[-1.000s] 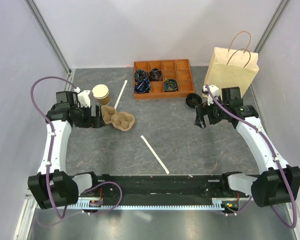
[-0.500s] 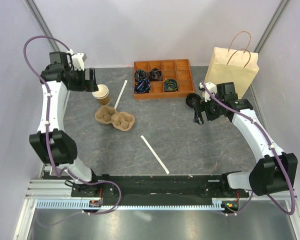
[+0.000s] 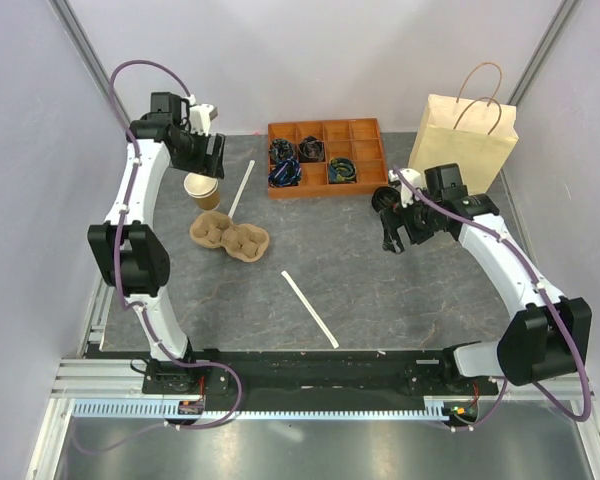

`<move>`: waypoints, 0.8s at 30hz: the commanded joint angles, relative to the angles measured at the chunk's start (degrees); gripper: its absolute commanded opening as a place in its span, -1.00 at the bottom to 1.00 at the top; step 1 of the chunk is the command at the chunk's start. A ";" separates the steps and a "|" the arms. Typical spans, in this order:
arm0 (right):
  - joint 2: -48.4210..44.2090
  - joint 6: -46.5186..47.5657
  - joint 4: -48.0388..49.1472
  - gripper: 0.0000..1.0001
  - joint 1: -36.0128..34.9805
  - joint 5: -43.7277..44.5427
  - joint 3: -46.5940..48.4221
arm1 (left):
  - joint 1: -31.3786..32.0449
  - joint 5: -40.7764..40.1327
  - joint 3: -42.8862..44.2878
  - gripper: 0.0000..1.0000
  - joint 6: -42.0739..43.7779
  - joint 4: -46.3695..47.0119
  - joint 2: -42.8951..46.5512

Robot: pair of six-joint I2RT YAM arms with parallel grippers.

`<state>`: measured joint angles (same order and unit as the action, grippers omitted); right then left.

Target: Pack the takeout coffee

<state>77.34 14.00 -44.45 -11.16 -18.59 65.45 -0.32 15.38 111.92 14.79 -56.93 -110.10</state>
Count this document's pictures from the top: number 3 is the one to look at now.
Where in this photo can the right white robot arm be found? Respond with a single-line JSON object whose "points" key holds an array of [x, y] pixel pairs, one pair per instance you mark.
{"points": [[548, 333]]}

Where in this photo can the white straw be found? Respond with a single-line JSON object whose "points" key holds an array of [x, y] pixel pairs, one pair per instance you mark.
{"points": [[241, 188], [316, 317]]}

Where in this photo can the orange compartment tray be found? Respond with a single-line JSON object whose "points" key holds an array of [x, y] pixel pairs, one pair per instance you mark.
{"points": [[356, 139]]}

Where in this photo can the blue striped item in tray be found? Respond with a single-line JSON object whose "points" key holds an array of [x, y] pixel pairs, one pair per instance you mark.
{"points": [[286, 173]]}

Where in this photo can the grey cable duct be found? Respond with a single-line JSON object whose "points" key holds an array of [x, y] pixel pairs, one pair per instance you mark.
{"points": [[432, 410]]}

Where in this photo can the black cup lid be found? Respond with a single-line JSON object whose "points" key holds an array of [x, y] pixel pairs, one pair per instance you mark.
{"points": [[384, 197]]}

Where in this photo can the blue yellow item in tray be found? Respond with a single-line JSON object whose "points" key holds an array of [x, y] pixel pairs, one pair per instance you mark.
{"points": [[341, 170]]}

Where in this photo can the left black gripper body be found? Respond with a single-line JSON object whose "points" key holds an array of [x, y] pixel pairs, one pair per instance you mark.
{"points": [[191, 154]]}

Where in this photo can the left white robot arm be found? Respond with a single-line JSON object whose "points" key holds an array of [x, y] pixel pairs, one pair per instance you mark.
{"points": [[128, 253]]}

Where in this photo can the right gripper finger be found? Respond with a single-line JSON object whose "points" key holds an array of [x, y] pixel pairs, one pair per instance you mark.
{"points": [[397, 241], [388, 243]]}

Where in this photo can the kraft paper bag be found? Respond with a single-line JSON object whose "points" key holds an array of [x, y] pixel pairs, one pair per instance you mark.
{"points": [[476, 134]]}

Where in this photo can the cardboard cup carrier tray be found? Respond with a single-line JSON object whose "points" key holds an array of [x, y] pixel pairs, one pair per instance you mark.
{"points": [[215, 230]]}

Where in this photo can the dark item in tray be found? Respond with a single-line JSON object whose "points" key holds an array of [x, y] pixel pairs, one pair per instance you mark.
{"points": [[281, 150]]}

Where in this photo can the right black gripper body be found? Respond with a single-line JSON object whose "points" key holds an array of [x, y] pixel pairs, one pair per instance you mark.
{"points": [[419, 219]]}

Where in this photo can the brown paper cup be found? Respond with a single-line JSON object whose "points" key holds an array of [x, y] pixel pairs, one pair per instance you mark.
{"points": [[203, 189]]}

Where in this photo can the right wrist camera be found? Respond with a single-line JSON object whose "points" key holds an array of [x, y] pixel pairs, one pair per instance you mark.
{"points": [[410, 181]]}

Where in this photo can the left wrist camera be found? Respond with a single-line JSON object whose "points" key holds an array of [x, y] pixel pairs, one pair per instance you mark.
{"points": [[201, 117]]}

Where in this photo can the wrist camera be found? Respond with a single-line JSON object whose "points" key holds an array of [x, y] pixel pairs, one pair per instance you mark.
{"points": [[201, 117], [410, 181]]}

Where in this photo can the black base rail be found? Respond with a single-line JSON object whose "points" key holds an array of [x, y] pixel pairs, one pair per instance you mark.
{"points": [[413, 372]]}

